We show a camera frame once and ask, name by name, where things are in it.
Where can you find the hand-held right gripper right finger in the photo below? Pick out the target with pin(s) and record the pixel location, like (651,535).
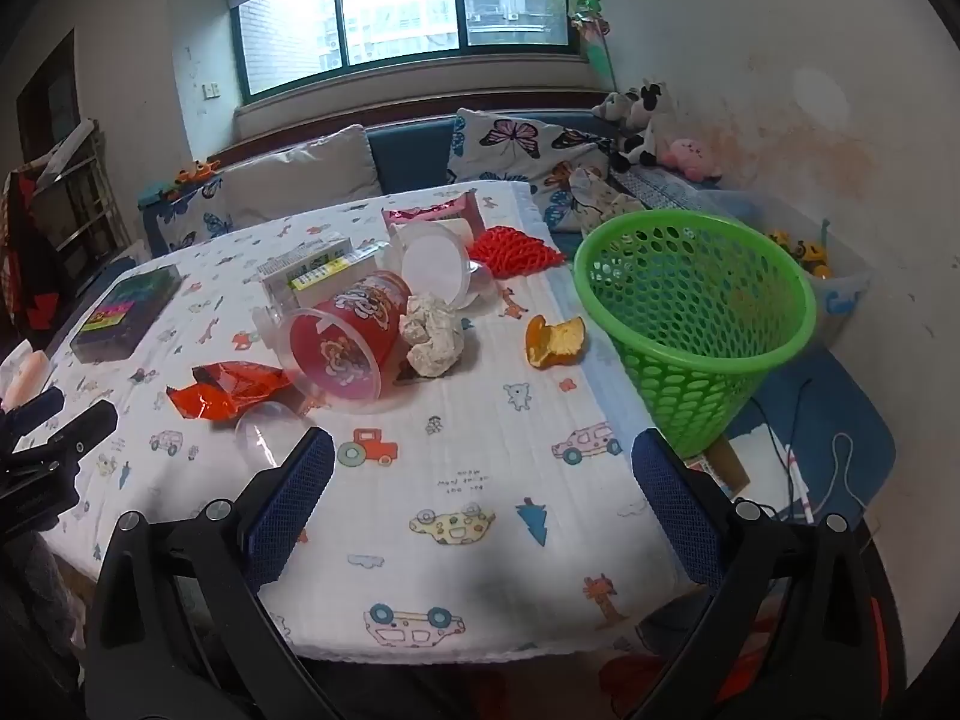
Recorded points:
(675,502)

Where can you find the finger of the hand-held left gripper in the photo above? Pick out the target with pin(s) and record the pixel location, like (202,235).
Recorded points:
(34,409)
(71,435)

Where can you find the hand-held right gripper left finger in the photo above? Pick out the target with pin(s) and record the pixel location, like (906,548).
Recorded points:
(292,510)

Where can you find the clear plastic dome lid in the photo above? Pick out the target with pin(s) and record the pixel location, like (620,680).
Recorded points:
(262,435)

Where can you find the green plastic mesh basket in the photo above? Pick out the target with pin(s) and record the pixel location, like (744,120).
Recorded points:
(675,390)

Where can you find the red snack wrapper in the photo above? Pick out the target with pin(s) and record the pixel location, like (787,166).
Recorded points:
(225,390)

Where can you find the red printed clear cup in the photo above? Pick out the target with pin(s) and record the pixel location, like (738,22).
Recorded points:
(352,330)

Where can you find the orange fruit peel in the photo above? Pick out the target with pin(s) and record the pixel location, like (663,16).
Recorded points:
(547,349)

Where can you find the white paper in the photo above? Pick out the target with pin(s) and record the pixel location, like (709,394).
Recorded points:
(435,337)

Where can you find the clear bottle yellow label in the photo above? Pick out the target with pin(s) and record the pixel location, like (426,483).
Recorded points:
(315,266)

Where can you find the clear round container white lid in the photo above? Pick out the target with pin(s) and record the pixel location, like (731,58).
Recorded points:
(435,262)

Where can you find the orange-red yarn ball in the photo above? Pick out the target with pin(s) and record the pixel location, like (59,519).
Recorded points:
(517,251)

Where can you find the white paper cup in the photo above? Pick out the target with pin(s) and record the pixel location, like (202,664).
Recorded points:
(457,229)

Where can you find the pink snack packet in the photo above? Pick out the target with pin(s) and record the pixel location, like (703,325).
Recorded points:
(427,211)

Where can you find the person's left forearm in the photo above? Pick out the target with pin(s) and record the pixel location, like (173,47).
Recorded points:
(34,592)

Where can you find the cardboard piece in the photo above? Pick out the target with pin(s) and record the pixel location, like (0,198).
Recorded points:
(724,465)

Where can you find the dark box of coloured markers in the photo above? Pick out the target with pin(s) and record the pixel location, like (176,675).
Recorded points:
(120,311)

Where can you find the red and black cloth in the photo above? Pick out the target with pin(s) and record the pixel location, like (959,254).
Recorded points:
(26,255)

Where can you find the printed white tablecloth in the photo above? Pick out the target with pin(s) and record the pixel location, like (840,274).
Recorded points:
(465,540)

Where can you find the blue floor mat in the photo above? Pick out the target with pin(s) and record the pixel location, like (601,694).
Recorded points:
(825,405)

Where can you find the metal rack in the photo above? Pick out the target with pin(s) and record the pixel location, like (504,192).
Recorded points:
(82,195)

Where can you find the small butterfly print pillow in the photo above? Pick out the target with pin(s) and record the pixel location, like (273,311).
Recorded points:
(187,217)

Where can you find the teal toy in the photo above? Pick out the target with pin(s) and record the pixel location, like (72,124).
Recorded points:
(157,191)

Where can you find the clear plastic storage bin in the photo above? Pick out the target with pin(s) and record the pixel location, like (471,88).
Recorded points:
(840,300)

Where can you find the yellow toy vehicles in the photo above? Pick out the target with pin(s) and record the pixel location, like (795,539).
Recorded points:
(802,251)

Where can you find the orange toy animal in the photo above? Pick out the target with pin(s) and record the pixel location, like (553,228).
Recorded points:
(196,171)

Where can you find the black and white patterned cushion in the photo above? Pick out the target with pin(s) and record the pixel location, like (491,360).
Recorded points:
(675,191)

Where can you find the beige printed cloth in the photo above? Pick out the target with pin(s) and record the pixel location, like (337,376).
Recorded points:
(600,199)

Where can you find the beige pillow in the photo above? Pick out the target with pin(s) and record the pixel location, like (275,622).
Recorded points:
(300,172)

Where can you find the pink plush toy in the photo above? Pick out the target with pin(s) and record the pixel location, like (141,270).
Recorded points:
(690,154)

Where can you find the blue sofa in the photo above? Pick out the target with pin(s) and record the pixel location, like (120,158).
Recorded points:
(409,157)

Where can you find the large butterfly print pillow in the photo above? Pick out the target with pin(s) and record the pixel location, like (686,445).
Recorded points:
(517,142)

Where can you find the black and white cow plush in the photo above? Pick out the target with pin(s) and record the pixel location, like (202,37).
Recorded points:
(649,109)

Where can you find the grey and white plush toy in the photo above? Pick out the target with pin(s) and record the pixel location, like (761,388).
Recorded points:
(615,103)

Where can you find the colourful pinwheel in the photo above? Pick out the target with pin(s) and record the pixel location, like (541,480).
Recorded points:
(589,11)

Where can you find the green framed window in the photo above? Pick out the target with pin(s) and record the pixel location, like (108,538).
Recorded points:
(397,7)

